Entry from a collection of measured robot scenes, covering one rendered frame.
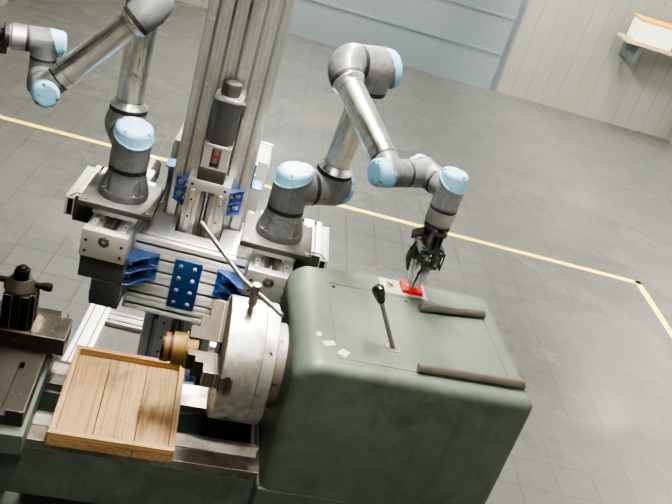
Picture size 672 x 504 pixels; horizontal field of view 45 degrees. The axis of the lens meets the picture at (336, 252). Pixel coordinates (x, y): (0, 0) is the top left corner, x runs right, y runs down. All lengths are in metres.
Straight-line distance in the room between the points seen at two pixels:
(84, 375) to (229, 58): 1.02
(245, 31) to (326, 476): 1.31
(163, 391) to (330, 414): 0.53
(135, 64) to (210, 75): 0.22
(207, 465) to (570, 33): 9.25
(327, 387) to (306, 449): 0.19
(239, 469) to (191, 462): 0.12
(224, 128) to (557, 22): 8.50
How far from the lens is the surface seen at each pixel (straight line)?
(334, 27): 10.40
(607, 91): 11.17
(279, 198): 2.50
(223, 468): 2.14
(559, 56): 10.88
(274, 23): 2.53
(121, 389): 2.27
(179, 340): 2.08
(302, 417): 1.97
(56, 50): 2.54
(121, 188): 2.55
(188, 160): 2.70
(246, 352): 1.98
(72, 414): 2.18
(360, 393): 1.94
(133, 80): 2.59
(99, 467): 2.17
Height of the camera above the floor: 2.31
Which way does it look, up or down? 26 degrees down
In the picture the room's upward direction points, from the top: 18 degrees clockwise
